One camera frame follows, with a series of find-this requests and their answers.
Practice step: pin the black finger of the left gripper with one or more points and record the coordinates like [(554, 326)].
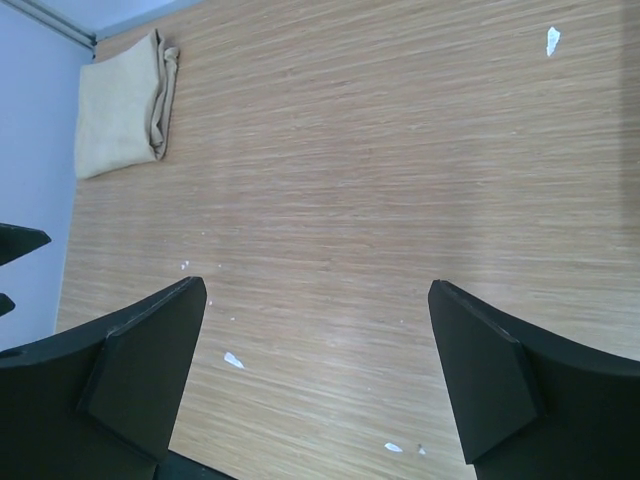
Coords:
[(17, 241), (6, 304)]

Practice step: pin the beige t shirt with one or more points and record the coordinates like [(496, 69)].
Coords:
[(124, 108)]

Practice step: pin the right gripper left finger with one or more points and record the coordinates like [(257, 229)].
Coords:
[(100, 400)]

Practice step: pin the left aluminium corner post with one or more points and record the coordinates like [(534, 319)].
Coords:
[(38, 11)]

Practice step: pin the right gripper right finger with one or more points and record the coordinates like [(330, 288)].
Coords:
[(528, 403)]

